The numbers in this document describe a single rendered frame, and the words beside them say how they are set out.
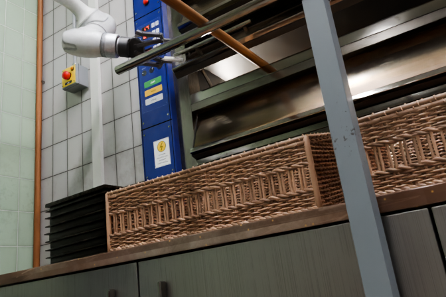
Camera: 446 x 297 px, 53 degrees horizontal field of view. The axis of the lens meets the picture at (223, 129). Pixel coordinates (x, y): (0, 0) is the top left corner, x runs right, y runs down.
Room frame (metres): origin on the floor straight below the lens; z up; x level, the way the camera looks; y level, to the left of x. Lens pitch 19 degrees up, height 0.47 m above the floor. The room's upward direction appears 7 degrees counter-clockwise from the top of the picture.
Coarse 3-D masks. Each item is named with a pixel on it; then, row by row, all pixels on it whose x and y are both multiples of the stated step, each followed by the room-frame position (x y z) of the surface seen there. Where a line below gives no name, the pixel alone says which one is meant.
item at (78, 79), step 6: (72, 66) 1.80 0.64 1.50; (78, 66) 1.80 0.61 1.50; (72, 72) 1.80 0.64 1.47; (78, 72) 1.80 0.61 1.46; (84, 72) 1.83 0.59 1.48; (72, 78) 1.80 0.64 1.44; (78, 78) 1.80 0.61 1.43; (84, 78) 1.83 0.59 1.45; (66, 84) 1.82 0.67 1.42; (72, 84) 1.81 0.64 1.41; (78, 84) 1.81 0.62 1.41; (84, 84) 1.83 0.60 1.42; (66, 90) 1.85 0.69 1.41; (72, 90) 1.86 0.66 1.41; (78, 90) 1.87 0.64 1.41
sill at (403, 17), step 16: (432, 0) 1.13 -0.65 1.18; (400, 16) 1.18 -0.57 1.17; (416, 16) 1.15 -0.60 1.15; (352, 32) 1.25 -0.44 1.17; (368, 32) 1.23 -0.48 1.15; (272, 64) 1.39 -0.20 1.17; (288, 64) 1.36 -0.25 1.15; (240, 80) 1.46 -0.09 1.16; (192, 96) 1.57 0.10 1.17; (208, 96) 1.53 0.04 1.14
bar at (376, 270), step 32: (256, 0) 1.00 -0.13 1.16; (320, 0) 0.69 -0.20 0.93; (192, 32) 1.10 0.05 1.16; (320, 32) 0.70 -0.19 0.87; (128, 64) 1.23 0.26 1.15; (320, 64) 0.71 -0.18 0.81; (352, 128) 0.69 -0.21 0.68; (352, 160) 0.70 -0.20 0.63; (352, 192) 0.70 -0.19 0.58; (352, 224) 0.71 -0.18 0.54; (384, 256) 0.69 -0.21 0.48; (384, 288) 0.69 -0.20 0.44
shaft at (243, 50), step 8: (168, 0) 0.97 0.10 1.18; (176, 0) 0.99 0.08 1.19; (176, 8) 1.01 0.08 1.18; (184, 8) 1.02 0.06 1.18; (184, 16) 1.05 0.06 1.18; (192, 16) 1.06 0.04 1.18; (200, 16) 1.08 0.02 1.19; (200, 24) 1.10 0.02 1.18; (216, 32) 1.16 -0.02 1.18; (224, 32) 1.19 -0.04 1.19; (224, 40) 1.21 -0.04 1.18; (232, 40) 1.23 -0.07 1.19; (232, 48) 1.26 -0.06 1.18; (240, 48) 1.28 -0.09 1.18; (248, 56) 1.33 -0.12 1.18; (256, 56) 1.36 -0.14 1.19; (256, 64) 1.40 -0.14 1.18; (264, 64) 1.41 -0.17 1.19
